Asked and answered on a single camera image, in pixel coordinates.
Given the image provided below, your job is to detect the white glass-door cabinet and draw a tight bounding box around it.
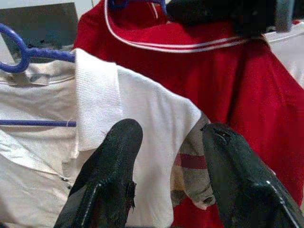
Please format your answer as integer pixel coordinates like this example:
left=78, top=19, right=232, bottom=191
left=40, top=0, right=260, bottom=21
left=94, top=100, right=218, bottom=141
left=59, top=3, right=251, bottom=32
left=0, top=2, right=79, bottom=65

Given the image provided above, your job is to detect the purple plastic hanger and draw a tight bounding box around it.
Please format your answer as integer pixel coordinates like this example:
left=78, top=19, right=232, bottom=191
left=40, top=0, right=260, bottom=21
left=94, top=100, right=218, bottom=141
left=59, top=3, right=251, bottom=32
left=0, top=23, right=77, bottom=128

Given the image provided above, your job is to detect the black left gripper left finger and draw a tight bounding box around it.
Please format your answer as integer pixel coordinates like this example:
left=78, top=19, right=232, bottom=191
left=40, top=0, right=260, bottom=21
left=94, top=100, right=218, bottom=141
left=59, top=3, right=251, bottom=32
left=54, top=118, right=143, bottom=228

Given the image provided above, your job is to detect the grey red-striped sock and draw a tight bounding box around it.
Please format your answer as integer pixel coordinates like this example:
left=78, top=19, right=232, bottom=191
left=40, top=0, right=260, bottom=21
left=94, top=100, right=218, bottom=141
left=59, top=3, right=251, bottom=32
left=170, top=116, right=217, bottom=211

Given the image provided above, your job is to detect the red shirt white trim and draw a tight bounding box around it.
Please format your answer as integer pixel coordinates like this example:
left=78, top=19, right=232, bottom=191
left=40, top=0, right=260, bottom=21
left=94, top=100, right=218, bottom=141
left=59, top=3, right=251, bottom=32
left=72, top=0, right=304, bottom=228

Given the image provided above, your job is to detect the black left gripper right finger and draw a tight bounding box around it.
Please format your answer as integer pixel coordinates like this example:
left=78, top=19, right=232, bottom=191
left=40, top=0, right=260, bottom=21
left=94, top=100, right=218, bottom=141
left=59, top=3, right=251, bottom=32
left=201, top=123, right=304, bottom=228

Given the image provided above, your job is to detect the white collared shirt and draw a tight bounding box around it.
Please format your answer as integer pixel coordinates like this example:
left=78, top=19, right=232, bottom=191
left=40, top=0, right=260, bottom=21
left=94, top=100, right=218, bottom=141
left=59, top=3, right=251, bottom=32
left=0, top=47, right=209, bottom=228

